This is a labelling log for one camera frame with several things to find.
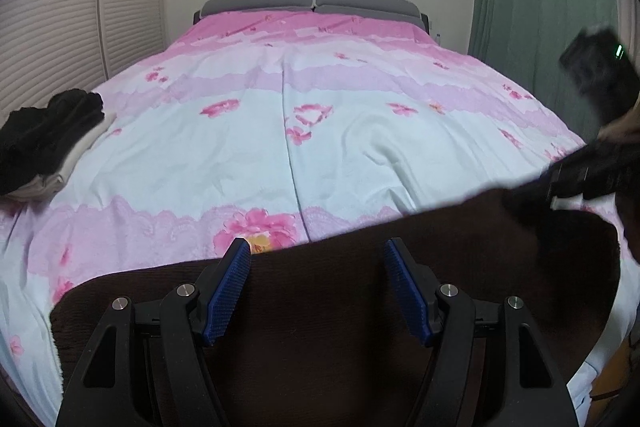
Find black folded cloth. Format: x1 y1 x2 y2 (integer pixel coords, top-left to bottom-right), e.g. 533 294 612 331
0 89 105 197

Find dark brown pants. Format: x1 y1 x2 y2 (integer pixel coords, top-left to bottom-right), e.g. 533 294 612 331
49 187 627 427

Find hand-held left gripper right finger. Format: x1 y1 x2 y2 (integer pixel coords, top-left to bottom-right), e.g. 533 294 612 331
383 236 582 427

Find beige folded cloth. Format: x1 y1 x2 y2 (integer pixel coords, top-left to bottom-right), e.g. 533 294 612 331
11 111 119 204

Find person's right hand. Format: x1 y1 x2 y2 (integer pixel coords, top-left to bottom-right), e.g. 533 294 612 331
597 103 640 144

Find grey pillows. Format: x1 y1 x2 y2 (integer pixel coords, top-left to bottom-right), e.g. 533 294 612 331
193 0 431 26

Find pink floral blanket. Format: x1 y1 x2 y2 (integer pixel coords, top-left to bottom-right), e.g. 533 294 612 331
0 4 601 427

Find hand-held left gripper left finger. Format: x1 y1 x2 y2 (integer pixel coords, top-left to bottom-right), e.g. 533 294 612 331
55 237 252 427

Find white bed sheet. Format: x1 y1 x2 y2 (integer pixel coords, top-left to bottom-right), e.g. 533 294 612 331
567 342 621 427

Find green curtain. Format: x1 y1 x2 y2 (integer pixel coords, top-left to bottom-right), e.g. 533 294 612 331
467 0 623 142

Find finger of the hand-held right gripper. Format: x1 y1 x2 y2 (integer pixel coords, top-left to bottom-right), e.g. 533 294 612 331
505 141 640 217

